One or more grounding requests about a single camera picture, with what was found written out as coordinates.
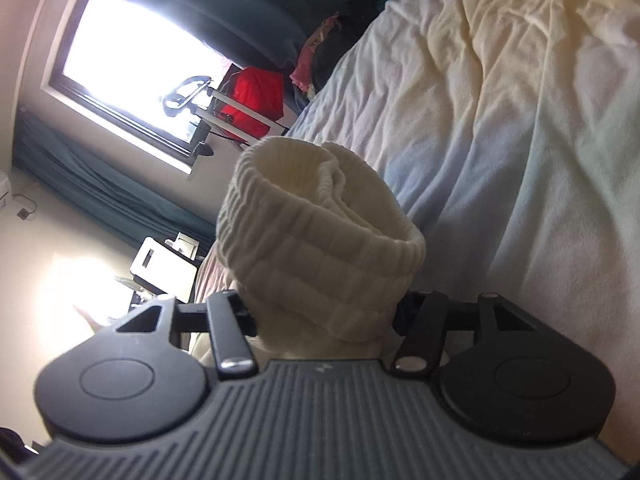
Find window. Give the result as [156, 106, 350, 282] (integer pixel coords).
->
[42, 0, 237, 167]

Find pile of mixed clothes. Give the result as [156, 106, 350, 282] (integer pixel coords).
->
[289, 0, 428, 107]

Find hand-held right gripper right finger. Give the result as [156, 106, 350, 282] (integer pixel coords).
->
[390, 289, 541, 380]

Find teal curtain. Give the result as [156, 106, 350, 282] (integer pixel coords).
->
[54, 0, 401, 73]
[12, 109, 217, 253]

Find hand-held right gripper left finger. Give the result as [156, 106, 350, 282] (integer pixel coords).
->
[107, 290, 261, 380]

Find black hanger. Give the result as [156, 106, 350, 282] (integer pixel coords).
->
[160, 74, 214, 112]

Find red cloth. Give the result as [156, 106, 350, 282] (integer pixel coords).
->
[215, 66, 287, 141]

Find white clothes rack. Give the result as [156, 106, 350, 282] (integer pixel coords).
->
[192, 85, 290, 152]

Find pastel tie-dye duvet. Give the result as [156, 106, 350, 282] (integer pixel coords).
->
[190, 0, 640, 441]

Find white ribbed knit garment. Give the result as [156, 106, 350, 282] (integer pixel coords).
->
[192, 136, 427, 362]

